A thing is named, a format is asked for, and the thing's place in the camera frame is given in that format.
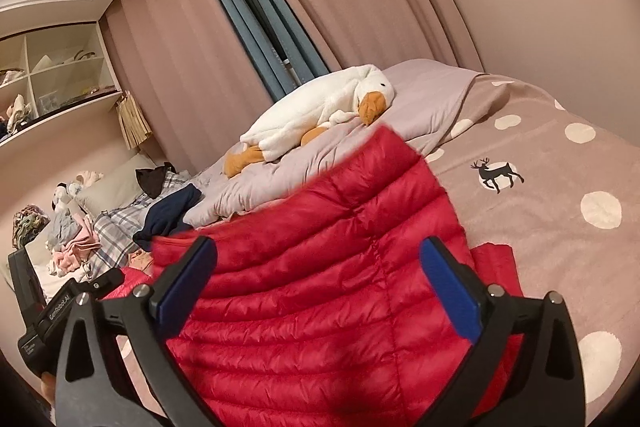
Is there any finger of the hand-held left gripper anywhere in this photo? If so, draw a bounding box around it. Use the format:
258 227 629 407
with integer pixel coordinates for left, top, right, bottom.
7 249 42 315
82 267 126 300

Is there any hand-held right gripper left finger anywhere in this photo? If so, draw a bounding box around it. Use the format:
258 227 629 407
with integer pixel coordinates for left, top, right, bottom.
54 236 218 427

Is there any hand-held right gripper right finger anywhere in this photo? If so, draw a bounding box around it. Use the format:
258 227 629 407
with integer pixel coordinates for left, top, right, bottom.
419 236 586 427

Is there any person's left forearm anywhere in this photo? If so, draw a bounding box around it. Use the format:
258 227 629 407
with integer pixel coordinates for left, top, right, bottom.
40 369 57 405

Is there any coral red down jacket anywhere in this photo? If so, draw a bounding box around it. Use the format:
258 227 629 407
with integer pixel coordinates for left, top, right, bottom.
117 267 161 295

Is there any white garment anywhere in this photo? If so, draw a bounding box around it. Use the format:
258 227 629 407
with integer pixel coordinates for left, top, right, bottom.
30 267 86 298

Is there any beige pillow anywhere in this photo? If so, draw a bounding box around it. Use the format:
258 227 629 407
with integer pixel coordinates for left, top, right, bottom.
22 232 56 268
75 154 158 212

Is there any pink garment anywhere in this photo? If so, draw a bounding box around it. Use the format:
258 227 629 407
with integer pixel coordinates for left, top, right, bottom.
47 232 103 278

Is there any peach garment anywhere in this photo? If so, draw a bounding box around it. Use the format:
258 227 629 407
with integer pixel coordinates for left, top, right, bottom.
127 249 156 273

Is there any plaid grey shirt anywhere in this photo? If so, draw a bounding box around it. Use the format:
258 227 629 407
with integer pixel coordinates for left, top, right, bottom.
82 171 191 278

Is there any colourful patterned cloth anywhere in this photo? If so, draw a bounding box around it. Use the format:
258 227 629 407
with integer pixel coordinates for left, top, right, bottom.
11 204 51 248

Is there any grey blue garment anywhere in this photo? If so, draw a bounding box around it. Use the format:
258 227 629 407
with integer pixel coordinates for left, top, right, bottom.
47 207 93 253

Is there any navy blue garment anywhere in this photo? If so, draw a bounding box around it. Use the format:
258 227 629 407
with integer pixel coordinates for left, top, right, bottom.
132 184 203 253

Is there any dark brown garment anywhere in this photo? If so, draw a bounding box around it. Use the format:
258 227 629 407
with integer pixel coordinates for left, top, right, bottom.
135 162 178 196

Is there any beige pleated skirt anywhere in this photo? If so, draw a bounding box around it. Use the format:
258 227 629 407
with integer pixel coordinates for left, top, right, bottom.
116 91 153 151

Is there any brown polka dot blanket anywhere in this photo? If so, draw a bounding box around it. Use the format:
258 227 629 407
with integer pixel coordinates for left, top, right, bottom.
115 74 636 427

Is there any grey quilt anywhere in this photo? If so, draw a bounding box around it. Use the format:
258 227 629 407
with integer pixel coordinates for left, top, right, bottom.
182 58 488 228

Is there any white goose plush toy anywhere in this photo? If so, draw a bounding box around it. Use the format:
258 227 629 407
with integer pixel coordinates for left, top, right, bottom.
223 64 396 179

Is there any white wall shelf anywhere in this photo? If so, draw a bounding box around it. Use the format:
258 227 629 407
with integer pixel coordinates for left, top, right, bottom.
0 19 126 150

